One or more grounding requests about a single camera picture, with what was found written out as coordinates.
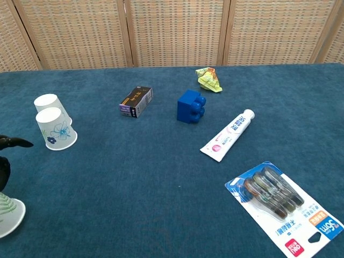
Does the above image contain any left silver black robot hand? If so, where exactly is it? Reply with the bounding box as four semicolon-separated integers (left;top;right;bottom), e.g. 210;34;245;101
0;135;34;193

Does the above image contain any paper cup blue flower print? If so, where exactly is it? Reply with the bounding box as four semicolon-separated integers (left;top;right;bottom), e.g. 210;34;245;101
35;106;78;151
33;93;73;126

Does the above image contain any paper cup green fern print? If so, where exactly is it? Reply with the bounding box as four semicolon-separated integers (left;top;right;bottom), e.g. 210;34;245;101
0;192;26;239

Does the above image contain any small black purple carton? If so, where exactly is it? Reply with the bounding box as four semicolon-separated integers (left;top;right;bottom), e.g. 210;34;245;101
119;86;154;118

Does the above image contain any teal blue table mat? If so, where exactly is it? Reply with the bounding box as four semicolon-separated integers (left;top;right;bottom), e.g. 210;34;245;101
0;62;344;258

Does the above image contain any blue toy building block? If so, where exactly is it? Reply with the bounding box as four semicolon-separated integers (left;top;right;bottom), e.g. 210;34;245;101
176;89;207;124

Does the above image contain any woven bamboo folding screen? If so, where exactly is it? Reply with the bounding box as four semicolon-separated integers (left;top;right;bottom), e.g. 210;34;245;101
0;0;344;73

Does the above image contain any crumpled yellow snack wrapper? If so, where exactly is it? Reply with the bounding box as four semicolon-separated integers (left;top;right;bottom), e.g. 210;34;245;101
195;67;224;94

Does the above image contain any white pink toothpaste tube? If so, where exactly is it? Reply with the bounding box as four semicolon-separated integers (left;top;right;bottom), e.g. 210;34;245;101
199;109;256;163

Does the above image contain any correction tape blister pack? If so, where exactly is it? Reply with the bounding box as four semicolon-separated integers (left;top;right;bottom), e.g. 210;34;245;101
224;161;344;258

